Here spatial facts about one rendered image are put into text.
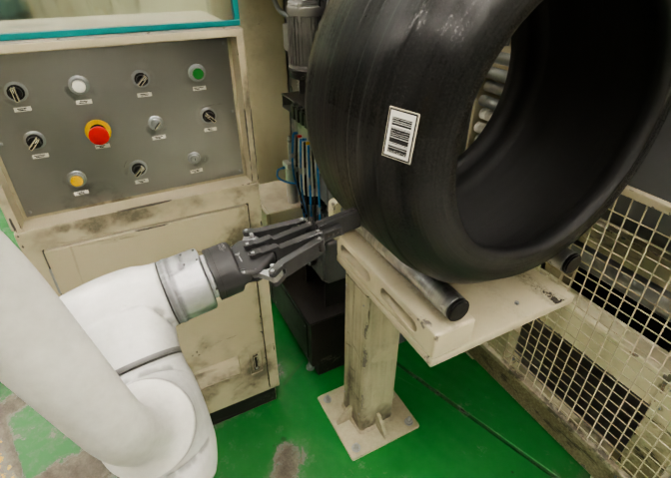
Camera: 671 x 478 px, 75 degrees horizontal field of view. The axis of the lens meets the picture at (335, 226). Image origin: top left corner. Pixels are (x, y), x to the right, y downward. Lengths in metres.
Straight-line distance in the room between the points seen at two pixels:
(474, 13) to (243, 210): 0.82
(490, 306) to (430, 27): 0.59
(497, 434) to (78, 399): 1.52
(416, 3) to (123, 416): 0.50
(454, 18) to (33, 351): 0.48
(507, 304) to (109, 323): 0.72
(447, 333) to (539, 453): 1.03
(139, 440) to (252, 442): 1.22
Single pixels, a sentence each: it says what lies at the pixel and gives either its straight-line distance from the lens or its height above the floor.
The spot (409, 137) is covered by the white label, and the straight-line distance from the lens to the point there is 0.52.
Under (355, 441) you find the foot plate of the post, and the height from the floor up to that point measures 0.01.
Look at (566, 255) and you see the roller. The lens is 0.94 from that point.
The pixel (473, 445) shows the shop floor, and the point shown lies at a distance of 1.71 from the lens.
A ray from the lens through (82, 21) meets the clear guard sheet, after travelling 1.04.
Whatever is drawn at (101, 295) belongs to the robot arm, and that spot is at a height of 1.06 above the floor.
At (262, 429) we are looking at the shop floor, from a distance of 1.70.
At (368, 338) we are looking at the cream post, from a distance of 1.31.
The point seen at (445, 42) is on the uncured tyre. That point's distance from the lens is 0.53.
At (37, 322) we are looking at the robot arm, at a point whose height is 1.20.
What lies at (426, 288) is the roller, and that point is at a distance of 0.79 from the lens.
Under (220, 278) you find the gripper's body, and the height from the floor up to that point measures 1.04.
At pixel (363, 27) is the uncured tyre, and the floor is 1.33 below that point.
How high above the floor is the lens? 1.40
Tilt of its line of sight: 32 degrees down
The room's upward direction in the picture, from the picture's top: straight up
